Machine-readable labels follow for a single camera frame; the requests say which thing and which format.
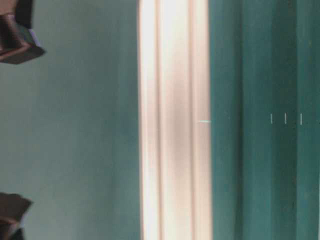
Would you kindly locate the lower black lamp head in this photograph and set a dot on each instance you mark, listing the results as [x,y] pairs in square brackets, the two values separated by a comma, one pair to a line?
[13,208]

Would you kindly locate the upper black lamp head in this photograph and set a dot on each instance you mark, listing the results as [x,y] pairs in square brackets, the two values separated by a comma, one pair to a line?
[18,41]

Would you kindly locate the teal table cloth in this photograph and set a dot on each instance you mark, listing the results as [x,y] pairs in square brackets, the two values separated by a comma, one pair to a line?
[69,121]

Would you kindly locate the silver aluminium extrusion rail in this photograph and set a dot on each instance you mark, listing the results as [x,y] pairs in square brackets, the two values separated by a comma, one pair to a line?
[175,176]

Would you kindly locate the black lamp head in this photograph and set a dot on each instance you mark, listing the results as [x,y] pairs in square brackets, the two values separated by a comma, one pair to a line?
[18,41]
[13,208]

